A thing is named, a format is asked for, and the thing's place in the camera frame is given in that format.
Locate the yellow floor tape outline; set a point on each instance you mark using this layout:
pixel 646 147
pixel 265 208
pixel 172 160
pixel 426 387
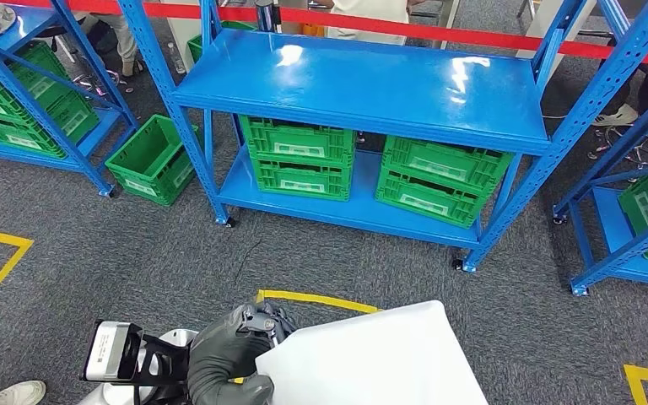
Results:
pixel 0 237

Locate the black camera bracket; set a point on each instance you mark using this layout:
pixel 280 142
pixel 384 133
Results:
pixel 173 358

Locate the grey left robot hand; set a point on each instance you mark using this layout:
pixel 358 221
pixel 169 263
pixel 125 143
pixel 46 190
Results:
pixel 218 358

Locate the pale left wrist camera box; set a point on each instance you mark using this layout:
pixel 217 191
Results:
pixel 103 349

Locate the black chrome barrier post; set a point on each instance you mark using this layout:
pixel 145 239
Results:
pixel 267 14

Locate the blue metal shelf rack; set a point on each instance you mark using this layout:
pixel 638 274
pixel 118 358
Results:
pixel 100 128
pixel 357 84
pixel 609 223

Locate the white curved plastic part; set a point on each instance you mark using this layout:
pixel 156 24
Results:
pixel 368 363

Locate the clear plastic bottle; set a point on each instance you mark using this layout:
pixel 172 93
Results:
pixel 176 58

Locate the red barrier belt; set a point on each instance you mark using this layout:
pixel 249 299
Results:
pixel 469 38

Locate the chrome stool base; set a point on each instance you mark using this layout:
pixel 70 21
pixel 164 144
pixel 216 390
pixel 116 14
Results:
pixel 609 131
pixel 86 78

